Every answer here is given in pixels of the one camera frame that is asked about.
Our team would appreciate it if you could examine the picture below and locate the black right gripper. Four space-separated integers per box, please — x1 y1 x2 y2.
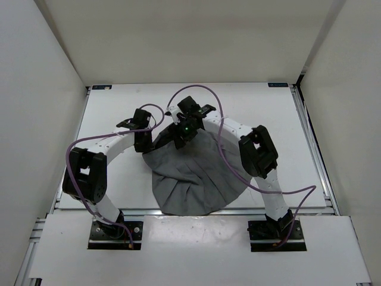
168 116 199 150

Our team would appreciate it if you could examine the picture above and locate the grey pleated skirt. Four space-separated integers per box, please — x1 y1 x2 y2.
142 129 252 216

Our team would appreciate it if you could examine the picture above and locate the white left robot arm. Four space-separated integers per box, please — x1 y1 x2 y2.
62 128 153 238

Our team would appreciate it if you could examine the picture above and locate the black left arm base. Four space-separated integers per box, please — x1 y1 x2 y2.
88 215 143 251

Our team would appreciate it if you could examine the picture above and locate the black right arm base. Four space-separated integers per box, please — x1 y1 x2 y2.
247 210 307 253

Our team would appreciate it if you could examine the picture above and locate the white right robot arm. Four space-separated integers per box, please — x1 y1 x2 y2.
154 105 293 238

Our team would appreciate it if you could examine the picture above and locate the blue left corner label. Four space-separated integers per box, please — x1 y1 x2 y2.
92 85 112 90

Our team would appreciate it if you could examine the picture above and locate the blue corner label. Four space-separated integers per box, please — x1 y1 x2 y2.
268 82 289 88
92 85 112 90

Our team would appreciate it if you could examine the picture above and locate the blue right corner label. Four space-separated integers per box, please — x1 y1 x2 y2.
268 82 289 88

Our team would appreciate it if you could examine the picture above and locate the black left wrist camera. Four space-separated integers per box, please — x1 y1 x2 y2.
116 108 152 130

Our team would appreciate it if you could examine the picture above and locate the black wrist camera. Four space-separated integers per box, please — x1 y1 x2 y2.
116 108 152 130
165 96 216 122

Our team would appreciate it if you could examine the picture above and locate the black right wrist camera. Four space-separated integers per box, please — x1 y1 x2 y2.
165 96 216 122

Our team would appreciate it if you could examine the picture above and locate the aluminium left frame rail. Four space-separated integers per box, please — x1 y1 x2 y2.
49 86 92 214

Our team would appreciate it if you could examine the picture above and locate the aluminium frame rail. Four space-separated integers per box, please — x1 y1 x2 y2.
49 86 92 214
290 85 341 216

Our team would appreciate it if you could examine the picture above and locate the aluminium right frame rail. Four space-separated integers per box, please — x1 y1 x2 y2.
290 85 341 216

